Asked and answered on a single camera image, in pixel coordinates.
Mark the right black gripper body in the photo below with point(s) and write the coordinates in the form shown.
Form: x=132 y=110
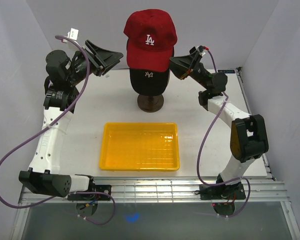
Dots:
x=198 y=73

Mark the black cap red trim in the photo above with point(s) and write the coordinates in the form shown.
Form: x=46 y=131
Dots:
x=149 y=83

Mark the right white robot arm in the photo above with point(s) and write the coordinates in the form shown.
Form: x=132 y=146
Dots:
x=248 y=135

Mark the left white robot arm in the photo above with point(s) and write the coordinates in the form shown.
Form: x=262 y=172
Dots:
x=43 y=174

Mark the dark wooden mannequin stand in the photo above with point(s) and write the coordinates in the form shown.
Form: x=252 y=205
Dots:
x=150 y=104

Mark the yellow plastic tray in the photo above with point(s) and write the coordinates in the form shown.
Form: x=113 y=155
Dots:
x=140 y=146

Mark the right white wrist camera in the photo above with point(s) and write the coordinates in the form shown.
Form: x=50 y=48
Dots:
x=201 y=50

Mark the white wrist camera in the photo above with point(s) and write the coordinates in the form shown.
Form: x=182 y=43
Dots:
x=201 y=50
x=73 y=34

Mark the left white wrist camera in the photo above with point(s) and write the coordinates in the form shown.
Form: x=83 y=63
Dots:
x=73 y=34

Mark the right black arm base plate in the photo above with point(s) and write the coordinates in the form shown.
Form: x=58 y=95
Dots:
x=222 y=192

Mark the aluminium frame rail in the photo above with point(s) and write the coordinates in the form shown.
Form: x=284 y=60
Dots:
x=110 y=98

